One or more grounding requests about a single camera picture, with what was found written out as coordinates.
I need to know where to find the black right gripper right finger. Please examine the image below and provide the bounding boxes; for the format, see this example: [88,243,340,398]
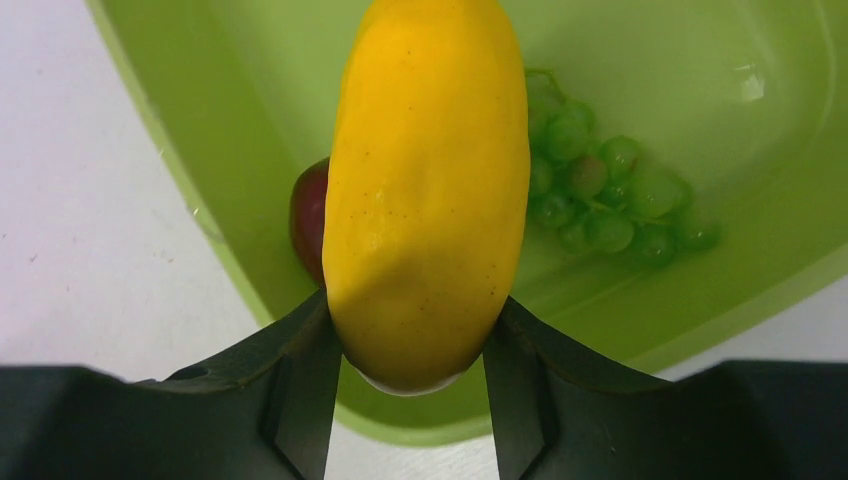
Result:
[483,299,847,479]

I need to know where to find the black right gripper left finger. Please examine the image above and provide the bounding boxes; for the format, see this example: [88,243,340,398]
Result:
[1,291,341,479]

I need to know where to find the red fake fruit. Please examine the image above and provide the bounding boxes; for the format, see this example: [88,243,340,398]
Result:
[289,157,330,286]

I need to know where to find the green fake grapes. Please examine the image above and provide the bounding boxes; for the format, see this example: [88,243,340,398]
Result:
[525,68,721,268]

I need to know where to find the green plastic tray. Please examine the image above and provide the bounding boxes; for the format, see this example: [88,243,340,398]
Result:
[91,1,847,445]

